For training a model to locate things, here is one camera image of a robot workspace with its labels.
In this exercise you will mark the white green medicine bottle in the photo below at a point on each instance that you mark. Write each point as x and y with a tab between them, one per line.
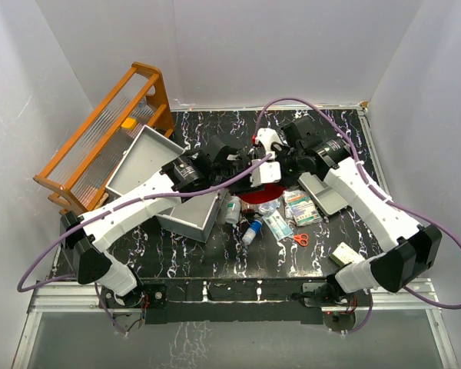
232	214

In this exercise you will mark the stack of gauze packets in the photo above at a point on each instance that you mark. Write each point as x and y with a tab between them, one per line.
302	208

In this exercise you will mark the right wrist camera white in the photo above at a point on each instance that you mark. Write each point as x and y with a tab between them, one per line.
268	139

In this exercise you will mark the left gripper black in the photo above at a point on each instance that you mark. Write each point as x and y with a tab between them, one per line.
246	187

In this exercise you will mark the orange wooden rack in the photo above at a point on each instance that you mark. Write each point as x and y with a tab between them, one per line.
78	172

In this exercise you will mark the aluminium front rail frame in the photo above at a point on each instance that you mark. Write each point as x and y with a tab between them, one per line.
66	329

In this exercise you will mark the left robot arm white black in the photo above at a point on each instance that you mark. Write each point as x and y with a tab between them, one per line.
88	237

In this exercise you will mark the orange small scissors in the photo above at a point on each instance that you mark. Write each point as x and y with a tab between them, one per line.
302	239

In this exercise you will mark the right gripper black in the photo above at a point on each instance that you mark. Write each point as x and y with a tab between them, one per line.
290	181

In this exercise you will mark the red first aid pouch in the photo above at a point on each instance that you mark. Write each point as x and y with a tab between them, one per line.
270	192

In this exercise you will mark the brown bottle orange cap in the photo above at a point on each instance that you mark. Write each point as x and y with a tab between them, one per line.
248	209

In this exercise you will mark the grey divided plastic tray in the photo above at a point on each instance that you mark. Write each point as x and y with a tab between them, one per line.
324	197

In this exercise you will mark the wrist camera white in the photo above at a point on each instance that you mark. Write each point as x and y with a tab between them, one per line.
267	173
268	139

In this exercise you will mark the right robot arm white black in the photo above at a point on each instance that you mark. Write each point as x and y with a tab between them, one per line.
408	248

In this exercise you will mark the teal white flat packet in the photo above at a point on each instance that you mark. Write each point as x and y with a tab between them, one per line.
278	226

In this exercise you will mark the yellow block on rack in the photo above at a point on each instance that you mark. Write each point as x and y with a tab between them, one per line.
129	123

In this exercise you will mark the clear plastic bag packet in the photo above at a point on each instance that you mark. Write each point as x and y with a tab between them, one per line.
269	207

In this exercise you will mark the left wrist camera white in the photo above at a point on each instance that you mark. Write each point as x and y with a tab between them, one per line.
267	173

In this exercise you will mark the white blue spray bottle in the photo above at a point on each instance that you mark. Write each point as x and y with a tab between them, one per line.
251	233

